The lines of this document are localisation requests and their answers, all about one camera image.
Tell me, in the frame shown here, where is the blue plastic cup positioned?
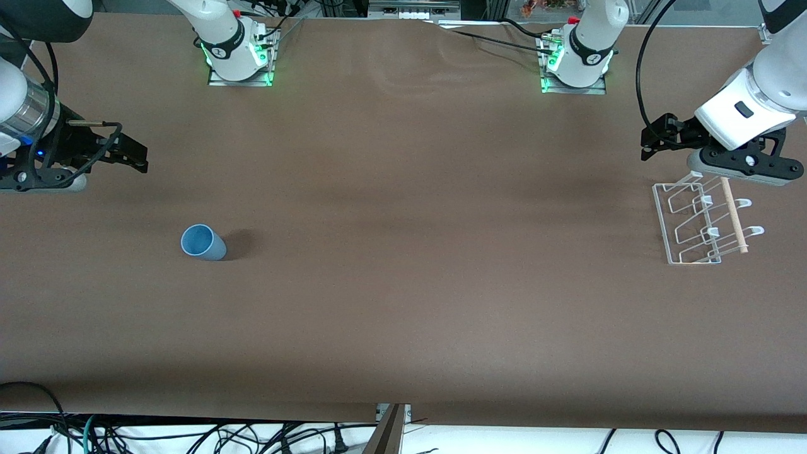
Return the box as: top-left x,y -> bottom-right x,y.
181,224 -> 227,261

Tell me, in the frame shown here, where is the wooden rack rod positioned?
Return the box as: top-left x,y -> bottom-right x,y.
721,178 -> 749,254

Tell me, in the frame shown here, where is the grey power strip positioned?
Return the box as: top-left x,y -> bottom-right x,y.
369,0 -> 461,20

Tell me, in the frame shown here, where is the table cover sheet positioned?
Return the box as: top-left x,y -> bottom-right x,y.
0,13 -> 807,436

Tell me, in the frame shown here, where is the brown table support beam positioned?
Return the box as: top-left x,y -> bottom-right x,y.
363,404 -> 407,454

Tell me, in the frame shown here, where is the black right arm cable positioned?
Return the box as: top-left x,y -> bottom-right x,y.
0,16 -> 124,172

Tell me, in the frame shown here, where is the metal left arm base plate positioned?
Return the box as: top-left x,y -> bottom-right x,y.
537,32 -> 607,95

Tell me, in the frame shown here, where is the white wire cup rack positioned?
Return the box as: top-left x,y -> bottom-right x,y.
653,177 -> 765,265

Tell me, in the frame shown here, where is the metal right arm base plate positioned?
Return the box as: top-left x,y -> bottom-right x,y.
208,25 -> 281,87

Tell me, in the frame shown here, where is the curved black table cable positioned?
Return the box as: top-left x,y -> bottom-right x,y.
501,18 -> 555,40

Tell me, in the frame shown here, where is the long black table cable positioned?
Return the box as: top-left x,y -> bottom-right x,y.
449,28 -> 544,51

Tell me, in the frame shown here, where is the thick black floor cable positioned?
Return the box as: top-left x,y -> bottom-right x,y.
0,381 -> 67,436

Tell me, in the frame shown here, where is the teal floor cable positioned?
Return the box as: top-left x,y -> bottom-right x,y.
81,414 -> 100,454

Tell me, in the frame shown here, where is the looped black floor cable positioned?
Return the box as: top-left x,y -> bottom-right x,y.
653,429 -> 683,454

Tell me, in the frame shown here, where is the black cable with plug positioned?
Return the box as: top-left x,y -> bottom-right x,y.
265,421 -> 354,454

